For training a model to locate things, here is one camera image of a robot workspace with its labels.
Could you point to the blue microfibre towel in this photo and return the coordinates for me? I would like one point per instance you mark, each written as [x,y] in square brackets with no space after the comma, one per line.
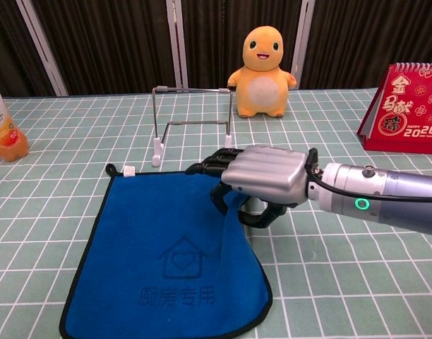
[149,229]

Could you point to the orange drink bottle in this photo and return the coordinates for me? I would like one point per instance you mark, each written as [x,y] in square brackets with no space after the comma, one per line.
[4,137]

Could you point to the black pleated curtain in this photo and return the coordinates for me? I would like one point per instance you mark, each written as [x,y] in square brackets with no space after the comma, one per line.
[113,42]

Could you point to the red desk calendar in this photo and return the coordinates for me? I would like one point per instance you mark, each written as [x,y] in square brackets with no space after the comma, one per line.
[403,113]

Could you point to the yellow plush dinosaur toy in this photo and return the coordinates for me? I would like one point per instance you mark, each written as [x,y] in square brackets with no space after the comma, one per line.
[260,88]

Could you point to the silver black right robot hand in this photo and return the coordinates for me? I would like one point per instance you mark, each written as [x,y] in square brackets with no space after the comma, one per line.
[265,173]

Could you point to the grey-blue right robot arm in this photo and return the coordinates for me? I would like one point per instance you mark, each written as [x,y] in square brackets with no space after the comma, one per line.
[396,183]

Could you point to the white metal frame post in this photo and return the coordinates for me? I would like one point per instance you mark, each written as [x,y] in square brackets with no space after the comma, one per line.
[304,39]
[177,42]
[43,46]

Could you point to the green checkered tablecloth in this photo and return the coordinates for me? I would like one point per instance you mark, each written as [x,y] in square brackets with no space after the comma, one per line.
[343,282]

